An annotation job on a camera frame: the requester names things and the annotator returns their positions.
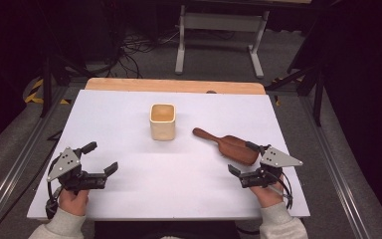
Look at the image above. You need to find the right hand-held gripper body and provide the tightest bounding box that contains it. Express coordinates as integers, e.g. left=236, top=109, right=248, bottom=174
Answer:
left=239, top=144, right=303, bottom=189

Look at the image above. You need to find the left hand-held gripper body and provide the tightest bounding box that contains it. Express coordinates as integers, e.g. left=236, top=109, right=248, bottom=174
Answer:
left=47, top=147, right=108, bottom=192

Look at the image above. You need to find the brown wooden spoon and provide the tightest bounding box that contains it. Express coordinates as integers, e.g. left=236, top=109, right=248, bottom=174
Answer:
left=192, top=126, right=261, bottom=166

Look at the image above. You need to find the person's right hand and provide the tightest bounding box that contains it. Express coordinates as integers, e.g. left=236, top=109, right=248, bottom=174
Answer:
left=250, top=182, right=286, bottom=209

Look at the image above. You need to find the person's left hand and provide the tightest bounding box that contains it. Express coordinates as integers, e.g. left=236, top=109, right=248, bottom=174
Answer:
left=58, top=188, right=91, bottom=217

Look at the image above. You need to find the yellow black hazard tape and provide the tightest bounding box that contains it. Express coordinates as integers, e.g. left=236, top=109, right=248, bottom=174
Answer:
left=24, top=78, right=72, bottom=106
left=271, top=77, right=305, bottom=108

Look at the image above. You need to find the beige square cup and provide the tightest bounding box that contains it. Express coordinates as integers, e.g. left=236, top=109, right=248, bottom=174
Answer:
left=149, top=103, right=177, bottom=141

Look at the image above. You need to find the black tripod stand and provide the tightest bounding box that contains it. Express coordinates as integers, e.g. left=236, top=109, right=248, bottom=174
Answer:
left=39, top=53, right=93, bottom=119
left=266, top=61, right=326, bottom=127

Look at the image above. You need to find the person's dark lap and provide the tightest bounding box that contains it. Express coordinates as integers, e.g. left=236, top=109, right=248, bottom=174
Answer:
left=94, top=220, right=241, bottom=239

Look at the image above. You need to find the light wooden board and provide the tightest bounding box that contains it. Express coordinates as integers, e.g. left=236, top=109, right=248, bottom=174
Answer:
left=85, top=77, right=267, bottom=96

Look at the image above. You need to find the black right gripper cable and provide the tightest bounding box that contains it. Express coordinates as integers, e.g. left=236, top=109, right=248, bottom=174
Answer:
left=271, top=170, right=294, bottom=210

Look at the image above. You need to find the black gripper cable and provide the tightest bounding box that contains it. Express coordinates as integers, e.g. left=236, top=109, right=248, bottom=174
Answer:
left=45, top=180, right=63, bottom=220
left=271, top=170, right=294, bottom=210

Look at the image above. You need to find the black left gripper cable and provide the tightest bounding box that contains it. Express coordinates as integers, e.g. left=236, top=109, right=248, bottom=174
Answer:
left=45, top=180, right=63, bottom=220

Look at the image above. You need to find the aluminium floor rail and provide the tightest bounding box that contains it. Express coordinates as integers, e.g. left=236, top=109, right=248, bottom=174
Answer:
left=0, top=85, right=70, bottom=232
left=298, top=95, right=374, bottom=239

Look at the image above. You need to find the bundle of black floor cables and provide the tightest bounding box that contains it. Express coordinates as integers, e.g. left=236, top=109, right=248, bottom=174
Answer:
left=107, top=29, right=182, bottom=80

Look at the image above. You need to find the white metal stand frame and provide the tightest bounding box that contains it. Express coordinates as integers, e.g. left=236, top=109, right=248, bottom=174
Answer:
left=174, top=4, right=271, bottom=80

